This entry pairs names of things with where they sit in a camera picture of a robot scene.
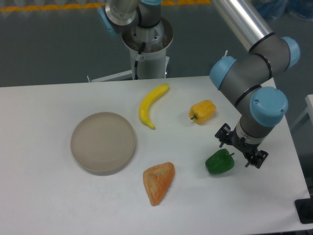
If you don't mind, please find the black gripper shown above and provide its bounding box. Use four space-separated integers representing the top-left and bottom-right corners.
215 123 268 168

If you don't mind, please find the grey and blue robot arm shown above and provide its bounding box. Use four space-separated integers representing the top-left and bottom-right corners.
98 0 300 168

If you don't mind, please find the green bell pepper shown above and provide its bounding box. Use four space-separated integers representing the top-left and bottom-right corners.
205 148 235 174

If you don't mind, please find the yellow bell pepper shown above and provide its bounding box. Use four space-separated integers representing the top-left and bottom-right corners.
189 100 216 124

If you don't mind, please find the white furniture at right edge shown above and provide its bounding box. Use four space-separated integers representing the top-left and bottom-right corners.
290 94 313 135

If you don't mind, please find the black device at table edge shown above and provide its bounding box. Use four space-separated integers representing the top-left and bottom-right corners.
294 198 313 224

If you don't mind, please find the triangular toast slice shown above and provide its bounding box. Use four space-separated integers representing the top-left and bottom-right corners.
143 162 176 206

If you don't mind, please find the yellow banana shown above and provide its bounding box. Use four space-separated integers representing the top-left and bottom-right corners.
138 84 170 130

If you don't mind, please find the beige round plate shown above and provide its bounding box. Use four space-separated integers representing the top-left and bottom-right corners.
70 112 136 176

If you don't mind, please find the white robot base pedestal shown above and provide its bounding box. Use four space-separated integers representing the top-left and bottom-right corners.
90 17 174 82

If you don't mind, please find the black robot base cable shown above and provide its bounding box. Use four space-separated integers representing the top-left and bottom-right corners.
133 42 147 80

